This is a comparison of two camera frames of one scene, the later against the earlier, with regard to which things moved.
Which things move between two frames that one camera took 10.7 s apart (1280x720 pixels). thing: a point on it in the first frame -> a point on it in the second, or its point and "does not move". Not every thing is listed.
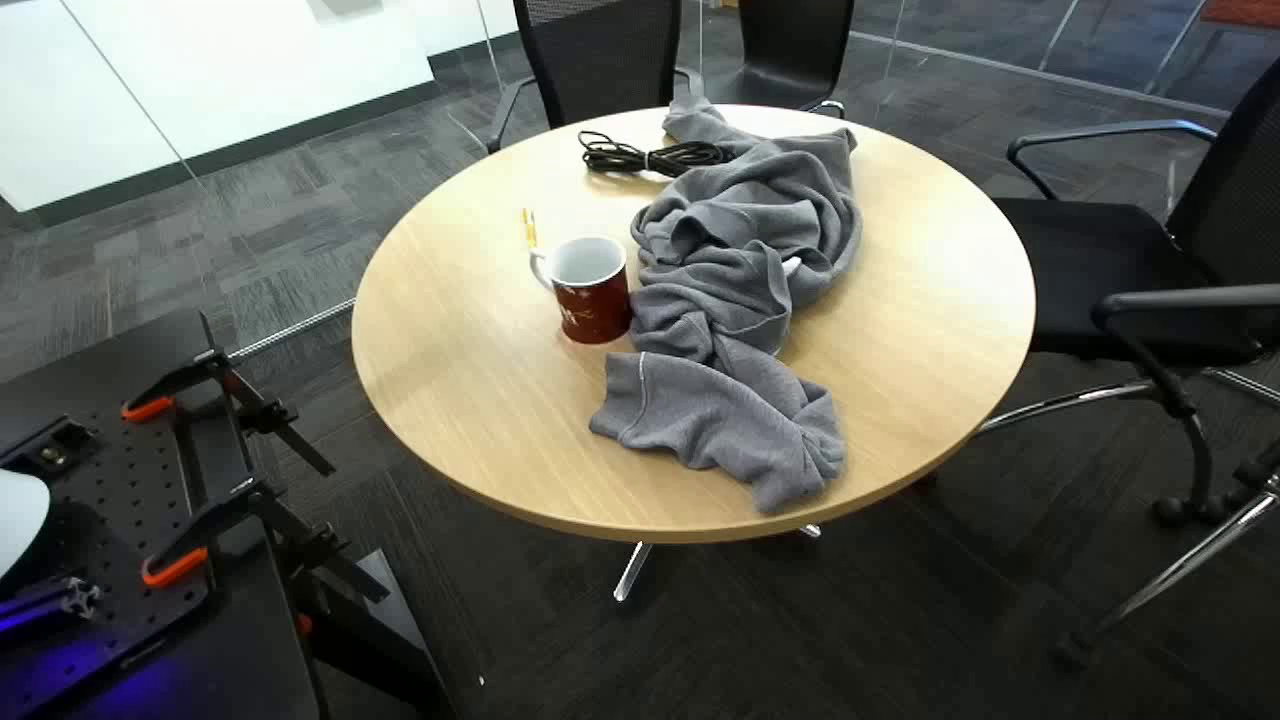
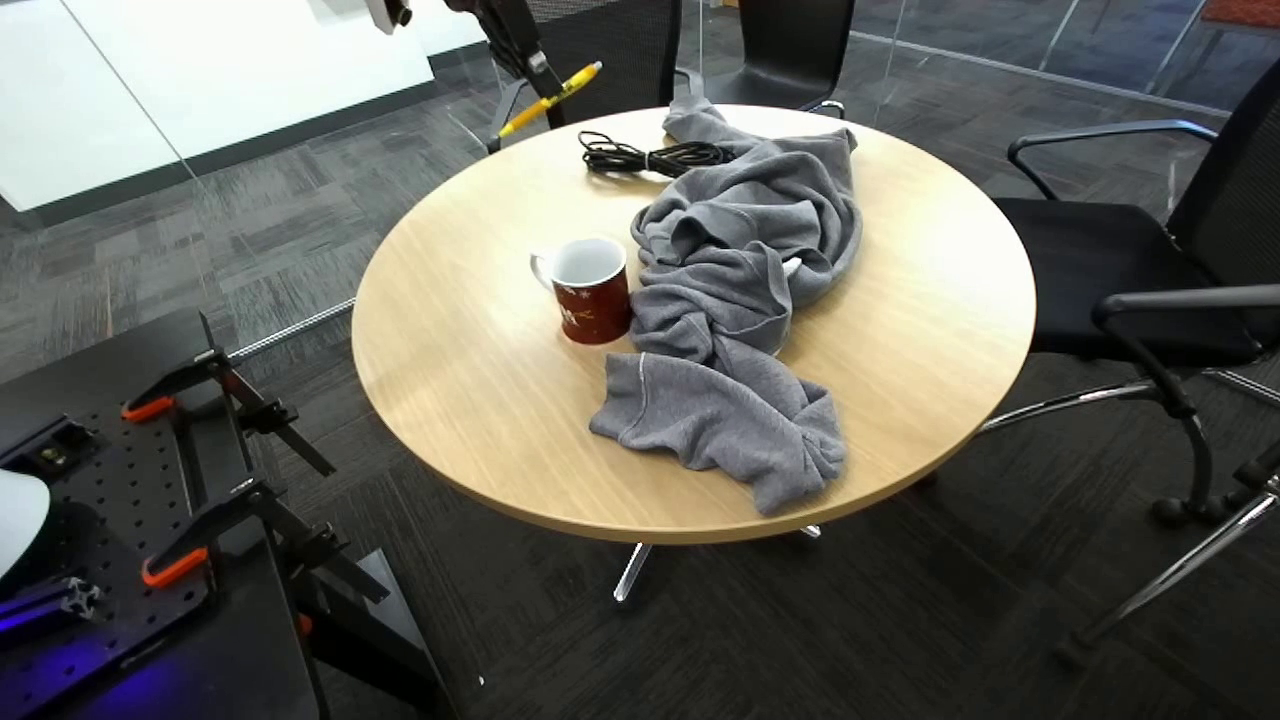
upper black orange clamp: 218,361 does not move
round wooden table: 918,335 does not move
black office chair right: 1160,242 does not move
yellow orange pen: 529,216 -> 544,101
